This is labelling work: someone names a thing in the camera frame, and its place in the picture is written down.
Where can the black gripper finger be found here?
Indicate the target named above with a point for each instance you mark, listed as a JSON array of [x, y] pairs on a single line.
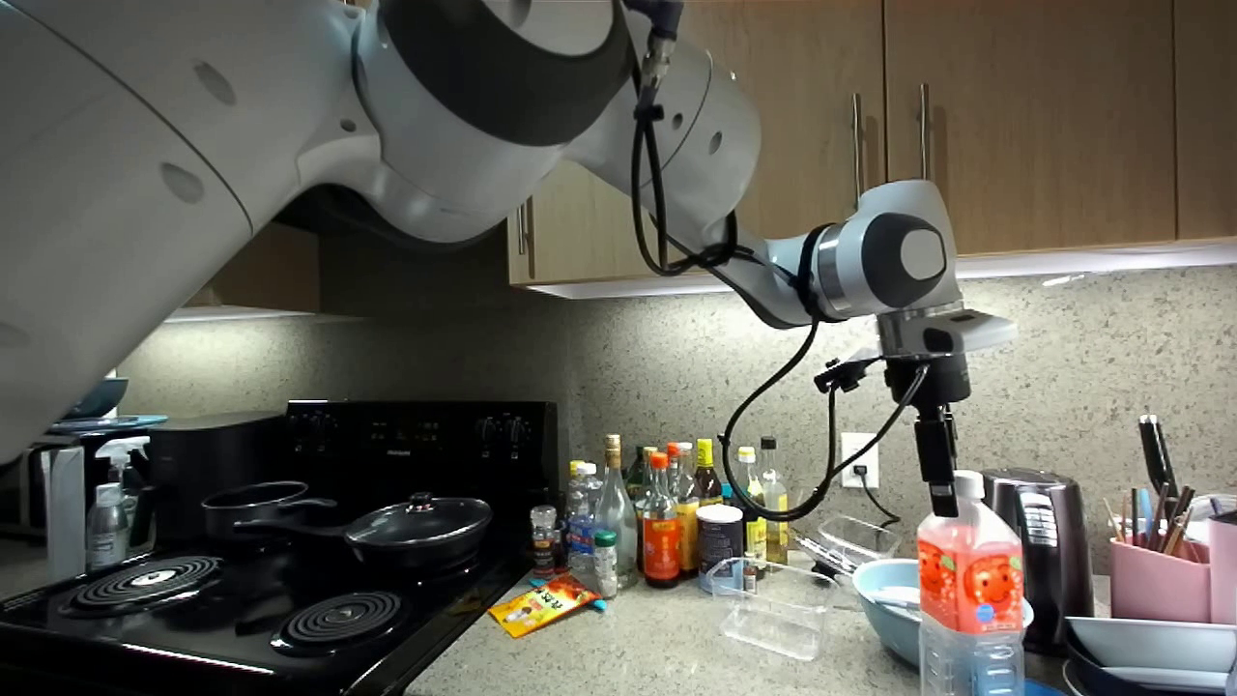
[[935, 456]]

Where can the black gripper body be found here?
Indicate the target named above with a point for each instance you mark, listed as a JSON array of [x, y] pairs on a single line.
[[930, 379]]

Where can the orange label plastic bottle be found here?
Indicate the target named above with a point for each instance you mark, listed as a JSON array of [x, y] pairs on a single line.
[[966, 593]]

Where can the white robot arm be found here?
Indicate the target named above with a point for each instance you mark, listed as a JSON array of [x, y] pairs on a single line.
[[193, 196]]

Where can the yellow cap bottle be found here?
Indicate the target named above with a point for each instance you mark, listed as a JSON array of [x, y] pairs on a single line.
[[703, 469]]

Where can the clear plastic container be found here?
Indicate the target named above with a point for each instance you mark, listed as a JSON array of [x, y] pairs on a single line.
[[773, 633]]

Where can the orange sauce bottle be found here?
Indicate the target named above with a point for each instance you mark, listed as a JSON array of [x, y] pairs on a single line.
[[663, 542]]

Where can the clear bottle gold cap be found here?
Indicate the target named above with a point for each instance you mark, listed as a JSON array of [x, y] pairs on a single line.
[[621, 506]]

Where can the small bottle green cap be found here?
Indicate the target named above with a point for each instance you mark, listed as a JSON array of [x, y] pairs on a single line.
[[607, 566]]

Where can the small bottle blue label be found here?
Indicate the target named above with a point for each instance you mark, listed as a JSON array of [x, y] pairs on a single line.
[[582, 528]]

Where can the white spray bottle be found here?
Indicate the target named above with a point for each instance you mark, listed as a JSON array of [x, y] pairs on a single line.
[[113, 515]]

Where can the light blue bowl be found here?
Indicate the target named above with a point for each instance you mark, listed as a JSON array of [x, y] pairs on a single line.
[[882, 605]]

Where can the steel electric kettle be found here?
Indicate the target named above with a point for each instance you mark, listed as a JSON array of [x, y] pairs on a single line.
[[1061, 566]]

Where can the dark jar white lid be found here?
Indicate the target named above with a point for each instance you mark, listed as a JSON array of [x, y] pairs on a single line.
[[720, 540]]

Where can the pink utensil holder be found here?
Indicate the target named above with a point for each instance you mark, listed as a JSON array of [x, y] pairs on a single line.
[[1162, 580]]

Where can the wooden upper cabinet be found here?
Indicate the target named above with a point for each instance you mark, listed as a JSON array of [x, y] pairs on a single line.
[[1055, 130]]

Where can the grey plate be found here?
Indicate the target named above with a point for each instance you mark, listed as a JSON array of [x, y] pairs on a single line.
[[1162, 640]]

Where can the small spice jar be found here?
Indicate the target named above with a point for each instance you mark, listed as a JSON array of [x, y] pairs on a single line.
[[547, 540]]

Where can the orange snack packet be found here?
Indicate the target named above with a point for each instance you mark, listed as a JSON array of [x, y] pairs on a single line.
[[543, 609]]

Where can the black electric stove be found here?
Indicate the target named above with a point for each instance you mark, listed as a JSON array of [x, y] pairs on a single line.
[[426, 446]]

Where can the glass pan lid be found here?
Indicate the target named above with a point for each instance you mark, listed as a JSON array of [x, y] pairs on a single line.
[[420, 519]]

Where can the black frying pan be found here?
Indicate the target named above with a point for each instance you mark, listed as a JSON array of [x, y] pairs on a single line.
[[420, 545]]

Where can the black coil burner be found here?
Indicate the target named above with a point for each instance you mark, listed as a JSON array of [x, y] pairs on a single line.
[[340, 621], [145, 585]]

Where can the black cooking pot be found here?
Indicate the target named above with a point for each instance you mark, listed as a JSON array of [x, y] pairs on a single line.
[[265, 506]]

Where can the dark blue bowl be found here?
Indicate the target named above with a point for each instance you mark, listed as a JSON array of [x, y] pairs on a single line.
[[100, 394]]

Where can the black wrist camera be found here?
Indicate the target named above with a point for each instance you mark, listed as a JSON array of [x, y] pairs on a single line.
[[853, 372]]

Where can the white wall outlet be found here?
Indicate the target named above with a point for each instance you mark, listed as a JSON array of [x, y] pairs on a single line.
[[859, 446]]

